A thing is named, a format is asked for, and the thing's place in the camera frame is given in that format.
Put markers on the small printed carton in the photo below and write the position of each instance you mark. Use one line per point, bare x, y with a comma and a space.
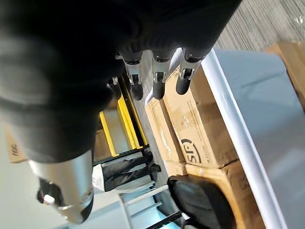
14, 150

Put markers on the grey metal rack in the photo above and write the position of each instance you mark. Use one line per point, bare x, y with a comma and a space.
133, 210

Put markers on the yellow and black shelf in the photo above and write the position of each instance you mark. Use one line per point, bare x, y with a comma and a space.
126, 119

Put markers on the plain flat cardboard box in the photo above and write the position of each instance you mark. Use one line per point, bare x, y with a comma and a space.
162, 133

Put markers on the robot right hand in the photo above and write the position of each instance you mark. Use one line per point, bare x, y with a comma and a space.
71, 59

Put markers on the cardboard box with SP print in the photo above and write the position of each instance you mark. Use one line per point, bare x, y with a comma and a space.
202, 119

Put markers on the open cardboard box of housings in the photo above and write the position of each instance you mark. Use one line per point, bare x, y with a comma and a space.
238, 186

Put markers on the brown cardboard box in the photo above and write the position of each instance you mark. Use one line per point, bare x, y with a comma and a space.
295, 62

